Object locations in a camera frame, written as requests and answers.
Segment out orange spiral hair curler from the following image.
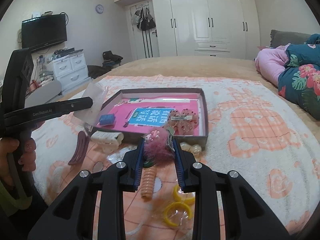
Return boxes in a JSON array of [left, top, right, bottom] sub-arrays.
[[140, 166, 157, 201]]

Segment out pink fluffy hair clip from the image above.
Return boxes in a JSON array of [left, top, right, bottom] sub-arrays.
[[143, 127, 175, 168]]

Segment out white claw hair clip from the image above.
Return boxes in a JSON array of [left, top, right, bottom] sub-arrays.
[[91, 131, 124, 154]]

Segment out bagged yellow hoop earrings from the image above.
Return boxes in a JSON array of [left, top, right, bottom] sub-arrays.
[[162, 185, 195, 228]]

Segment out maroon hair clip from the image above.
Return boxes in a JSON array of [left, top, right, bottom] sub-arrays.
[[68, 131, 90, 166]]

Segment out clear plastic bag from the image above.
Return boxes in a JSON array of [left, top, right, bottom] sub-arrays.
[[74, 81, 109, 133]]

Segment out left hand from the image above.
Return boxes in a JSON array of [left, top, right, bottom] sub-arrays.
[[0, 137, 38, 185]]

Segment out pearl claw hair clip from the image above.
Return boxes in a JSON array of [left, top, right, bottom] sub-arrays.
[[180, 142, 202, 157]]

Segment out pink glitter bow clip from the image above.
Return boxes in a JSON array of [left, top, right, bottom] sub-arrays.
[[164, 108, 199, 136]]

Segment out blue sponge item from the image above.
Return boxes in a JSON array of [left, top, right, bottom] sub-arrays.
[[99, 114, 116, 126]]

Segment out brown cardboard box tray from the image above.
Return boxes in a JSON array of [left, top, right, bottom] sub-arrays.
[[91, 88, 209, 148]]

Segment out white drawer cabinet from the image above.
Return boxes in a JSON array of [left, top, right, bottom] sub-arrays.
[[48, 51, 89, 92]]

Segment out orange white patterned blanket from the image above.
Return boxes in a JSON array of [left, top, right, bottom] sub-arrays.
[[33, 75, 319, 234]]

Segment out dark clothes pile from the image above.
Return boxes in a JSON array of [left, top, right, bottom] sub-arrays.
[[87, 50, 123, 79]]

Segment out tan bed sheet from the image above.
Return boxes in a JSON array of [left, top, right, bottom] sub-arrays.
[[58, 55, 320, 140]]

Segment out white door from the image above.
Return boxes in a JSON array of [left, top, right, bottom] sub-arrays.
[[125, 0, 159, 60]]

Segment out pink quilt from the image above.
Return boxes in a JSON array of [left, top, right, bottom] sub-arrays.
[[255, 43, 291, 87]]

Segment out blue floral quilt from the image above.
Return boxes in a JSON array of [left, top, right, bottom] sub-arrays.
[[278, 34, 320, 120]]

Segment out white wardrobe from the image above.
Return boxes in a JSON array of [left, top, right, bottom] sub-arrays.
[[114, 0, 260, 60]]

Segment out hanging bags on door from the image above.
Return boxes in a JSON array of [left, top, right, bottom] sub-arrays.
[[131, 7, 156, 31]]

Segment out grey pillow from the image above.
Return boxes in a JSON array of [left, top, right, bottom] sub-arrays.
[[270, 29, 311, 48]]

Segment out black wall television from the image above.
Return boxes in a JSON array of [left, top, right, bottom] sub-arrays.
[[21, 14, 67, 52]]

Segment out purple wall clock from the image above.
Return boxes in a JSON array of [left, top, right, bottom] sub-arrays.
[[95, 4, 104, 14]]

